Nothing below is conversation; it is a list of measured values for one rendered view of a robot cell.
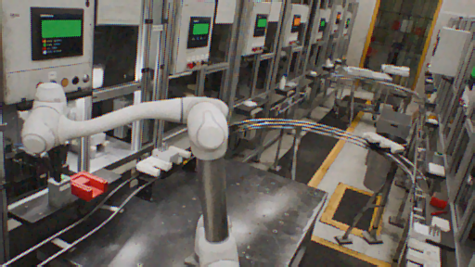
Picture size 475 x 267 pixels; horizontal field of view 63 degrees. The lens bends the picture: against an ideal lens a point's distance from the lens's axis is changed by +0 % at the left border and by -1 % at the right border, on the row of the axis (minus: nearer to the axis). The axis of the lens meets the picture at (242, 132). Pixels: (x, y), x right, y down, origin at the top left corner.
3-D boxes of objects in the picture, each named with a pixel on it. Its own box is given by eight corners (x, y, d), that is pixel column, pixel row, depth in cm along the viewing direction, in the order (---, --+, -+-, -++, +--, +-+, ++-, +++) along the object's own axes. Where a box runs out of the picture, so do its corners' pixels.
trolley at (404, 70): (400, 120, 770) (415, 71, 736) (370, 112, 782) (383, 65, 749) (396, 109, 847) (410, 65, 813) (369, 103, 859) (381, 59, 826)
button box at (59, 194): (57, 208, 168) (57, 184, 164) (44, 202, 170) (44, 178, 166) (71, 200, 175) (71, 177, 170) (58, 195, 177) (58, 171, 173)
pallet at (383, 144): (358, 142, 352) (361, 132, 349) (367, 141, 360) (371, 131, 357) (391, 159, 325) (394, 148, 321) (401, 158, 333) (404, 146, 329)
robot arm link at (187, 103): (181, 90, 156) (183, 100, 144) (225, 92, 160) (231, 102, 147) (180, 120, 161) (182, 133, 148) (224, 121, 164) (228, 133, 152)
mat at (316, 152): (300, 212, 375) (301, 211, 375) (245, 192, 395) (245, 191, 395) (372, 100, 887) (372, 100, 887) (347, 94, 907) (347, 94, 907)
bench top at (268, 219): (238, 357, 145) (240, 349, 143) (34, 248, 181) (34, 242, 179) (327, 197, 276) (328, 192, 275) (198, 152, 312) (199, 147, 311)
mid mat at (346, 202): (378, 243, 347) (378, 242, 346) (318, 221, 365) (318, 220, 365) (387, 197, 434) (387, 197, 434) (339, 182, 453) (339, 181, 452)
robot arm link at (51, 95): (40, 113, 150) (31, 132, 139) (36, 76, 141) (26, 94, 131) (70, 115, 152) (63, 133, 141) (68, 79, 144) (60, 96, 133)
